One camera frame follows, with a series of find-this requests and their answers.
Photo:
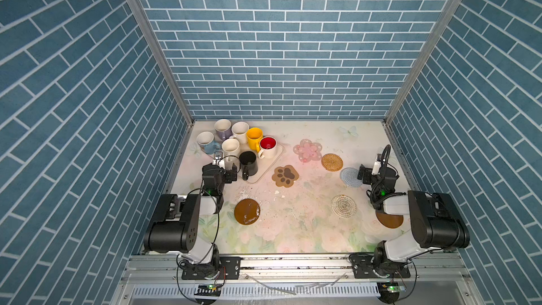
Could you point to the blue woven round coaster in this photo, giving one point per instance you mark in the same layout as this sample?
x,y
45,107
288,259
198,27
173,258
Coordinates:
x,y
350,177

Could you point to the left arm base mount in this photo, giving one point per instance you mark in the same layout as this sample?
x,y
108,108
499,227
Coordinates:
x,y
223,267

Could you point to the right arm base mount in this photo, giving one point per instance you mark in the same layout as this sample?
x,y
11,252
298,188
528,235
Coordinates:
x,y
367,266

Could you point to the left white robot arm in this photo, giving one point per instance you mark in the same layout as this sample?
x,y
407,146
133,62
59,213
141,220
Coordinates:
x,y
173,227

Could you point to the brown paw coaster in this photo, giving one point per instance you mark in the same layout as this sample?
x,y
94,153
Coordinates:
x,y
285,176

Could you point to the white mug red inside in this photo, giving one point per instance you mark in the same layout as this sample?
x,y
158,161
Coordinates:
x,y
267,147

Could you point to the yellow mug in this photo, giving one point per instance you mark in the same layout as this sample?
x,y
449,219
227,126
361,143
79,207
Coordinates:
x,y
254,136

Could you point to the plain white mug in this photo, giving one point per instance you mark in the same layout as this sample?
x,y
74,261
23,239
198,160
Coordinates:
x,y
231,149

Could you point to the blue mug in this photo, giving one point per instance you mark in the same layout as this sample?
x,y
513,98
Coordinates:
x,y
207,142

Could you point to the multicolour stitched round coaster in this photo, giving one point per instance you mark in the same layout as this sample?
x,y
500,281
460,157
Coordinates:
x,y
344,206

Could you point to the beige serving tray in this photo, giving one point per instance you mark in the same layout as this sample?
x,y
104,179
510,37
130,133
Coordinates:
x,y
264,165

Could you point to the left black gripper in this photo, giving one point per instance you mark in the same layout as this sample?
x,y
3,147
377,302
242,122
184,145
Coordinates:
x,y
230,175

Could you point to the white speckled mug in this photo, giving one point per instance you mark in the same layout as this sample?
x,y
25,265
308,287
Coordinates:
x,y
239,131

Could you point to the black mug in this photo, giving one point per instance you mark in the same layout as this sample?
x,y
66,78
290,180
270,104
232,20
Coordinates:
x,y
249,165

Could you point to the pink flower coaster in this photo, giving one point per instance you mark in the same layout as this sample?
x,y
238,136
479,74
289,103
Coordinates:
x,y
308,151

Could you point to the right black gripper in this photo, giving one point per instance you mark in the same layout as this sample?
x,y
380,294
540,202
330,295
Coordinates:
x,y
368,173

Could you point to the brown round coaster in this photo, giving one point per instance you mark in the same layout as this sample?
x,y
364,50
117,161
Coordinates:
x,y
390,221
247,212

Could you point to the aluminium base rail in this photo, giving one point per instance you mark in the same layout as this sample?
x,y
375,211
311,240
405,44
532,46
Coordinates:
x,y
162,268

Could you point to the woven rattan coaster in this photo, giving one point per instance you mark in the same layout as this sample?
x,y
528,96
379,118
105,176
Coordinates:
x,y
332,162

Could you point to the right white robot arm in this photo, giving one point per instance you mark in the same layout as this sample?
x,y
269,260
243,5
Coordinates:
x,y
435,222

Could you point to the purple mug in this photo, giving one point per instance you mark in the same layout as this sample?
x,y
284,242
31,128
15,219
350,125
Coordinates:
x,y
223,129

